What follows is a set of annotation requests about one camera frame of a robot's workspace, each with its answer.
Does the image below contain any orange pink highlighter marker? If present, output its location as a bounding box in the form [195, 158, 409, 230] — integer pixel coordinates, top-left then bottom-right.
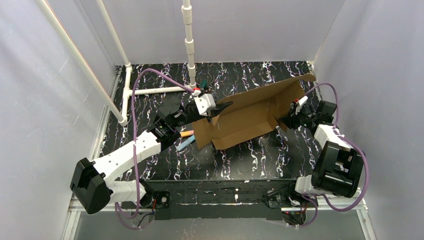
[180, 130, 194, 138]

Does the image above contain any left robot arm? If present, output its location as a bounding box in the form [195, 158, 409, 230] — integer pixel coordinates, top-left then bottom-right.
[70, 93, 232, 215]

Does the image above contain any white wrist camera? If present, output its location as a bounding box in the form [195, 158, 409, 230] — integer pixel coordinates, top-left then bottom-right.
[294, 95, 308, 115]
[192, 87, 216, 117]

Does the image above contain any blue highlighter marker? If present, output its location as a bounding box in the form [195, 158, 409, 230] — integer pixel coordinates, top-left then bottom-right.
[175, 135, 196, 152]

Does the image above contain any aluminium rail frame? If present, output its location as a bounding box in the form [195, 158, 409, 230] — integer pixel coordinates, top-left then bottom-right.
[61, 61, 379, 240]

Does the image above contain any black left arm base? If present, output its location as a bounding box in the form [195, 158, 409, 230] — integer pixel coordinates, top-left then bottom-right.
[138, 179, 171, 210]

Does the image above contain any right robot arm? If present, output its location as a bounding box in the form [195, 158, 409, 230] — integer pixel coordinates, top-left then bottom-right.
[280, 97, 364, 198]

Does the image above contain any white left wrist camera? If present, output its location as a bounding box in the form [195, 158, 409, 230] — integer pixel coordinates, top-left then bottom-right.
[192, 87, 216, 117]

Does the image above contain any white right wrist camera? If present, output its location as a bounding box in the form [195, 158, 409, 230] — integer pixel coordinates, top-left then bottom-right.
[294, 95, 308, 115]

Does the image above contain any brown cardboard box sheet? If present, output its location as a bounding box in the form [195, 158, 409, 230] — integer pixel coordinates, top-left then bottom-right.
[192, 73, 316, 150]

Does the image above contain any white pvc pipe frame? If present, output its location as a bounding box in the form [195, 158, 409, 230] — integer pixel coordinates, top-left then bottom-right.
[34, 0, 198, 127]

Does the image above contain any green handled screwdriver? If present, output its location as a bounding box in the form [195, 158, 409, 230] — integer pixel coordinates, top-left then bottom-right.
[200, 79, 211, 94]

